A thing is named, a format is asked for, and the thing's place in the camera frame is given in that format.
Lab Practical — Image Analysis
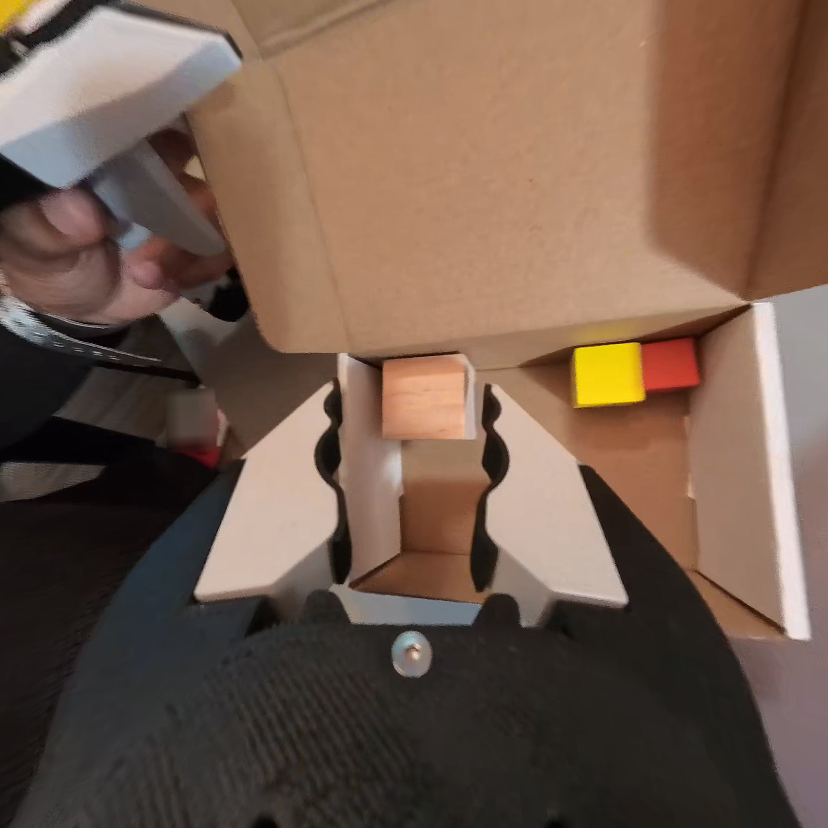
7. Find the yellow cube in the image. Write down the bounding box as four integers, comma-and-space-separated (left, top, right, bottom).
569, 342, 648, 410

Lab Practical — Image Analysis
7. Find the white cardboard box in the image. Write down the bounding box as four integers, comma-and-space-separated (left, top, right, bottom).
189, 0, 828, 643

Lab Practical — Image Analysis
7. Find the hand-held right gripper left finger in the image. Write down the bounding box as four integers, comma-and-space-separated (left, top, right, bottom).
194, 382, 353, 605

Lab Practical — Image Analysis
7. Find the person's left forearm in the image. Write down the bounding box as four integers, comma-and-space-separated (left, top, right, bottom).
0, 323, 203, 455

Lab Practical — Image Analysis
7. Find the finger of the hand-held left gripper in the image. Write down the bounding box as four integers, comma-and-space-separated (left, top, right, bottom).
0, 2, 245, 190

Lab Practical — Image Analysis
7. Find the silver wrist bracelet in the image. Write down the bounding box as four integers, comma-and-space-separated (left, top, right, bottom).
0, 277, 164, 367

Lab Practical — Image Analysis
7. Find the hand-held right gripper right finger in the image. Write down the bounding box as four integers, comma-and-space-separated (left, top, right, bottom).
471, 383, 630, 626

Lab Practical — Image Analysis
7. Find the red cube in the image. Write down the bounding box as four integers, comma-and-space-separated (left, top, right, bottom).
640, 336, 703, 393

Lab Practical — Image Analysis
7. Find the person's left hand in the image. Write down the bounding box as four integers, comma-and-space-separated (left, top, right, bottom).
0, 125, 236, 326

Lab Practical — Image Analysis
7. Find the pink printed card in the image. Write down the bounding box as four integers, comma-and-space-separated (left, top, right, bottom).
165, 387, 229, 468

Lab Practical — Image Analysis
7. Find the wooden block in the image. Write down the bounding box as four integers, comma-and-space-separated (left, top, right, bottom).
380, 358, 471, 442

